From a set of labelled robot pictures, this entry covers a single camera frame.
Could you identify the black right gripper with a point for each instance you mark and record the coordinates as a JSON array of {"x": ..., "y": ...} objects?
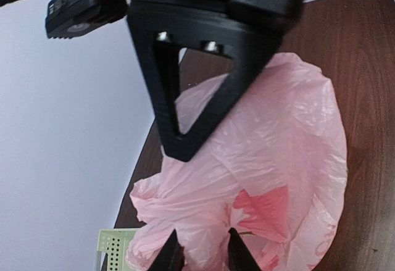
[{"x": 184, "y": 41}]

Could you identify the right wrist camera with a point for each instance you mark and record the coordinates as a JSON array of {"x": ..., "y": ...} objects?
[{"x": 68, "y": 19}]

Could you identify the green perforated plastic basket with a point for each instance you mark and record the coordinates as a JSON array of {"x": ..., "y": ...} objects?
[{"x": 112, "y": 247}]

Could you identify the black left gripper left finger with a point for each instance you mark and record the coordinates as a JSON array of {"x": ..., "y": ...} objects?
[{"x": 170, "y": 257}]

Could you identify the pink plastic bag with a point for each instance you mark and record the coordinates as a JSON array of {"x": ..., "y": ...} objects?
[{"x": 275, "y": 170}]

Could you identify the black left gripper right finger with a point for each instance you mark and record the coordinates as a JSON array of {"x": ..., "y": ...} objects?
[{"x": 239, "y": 256}]

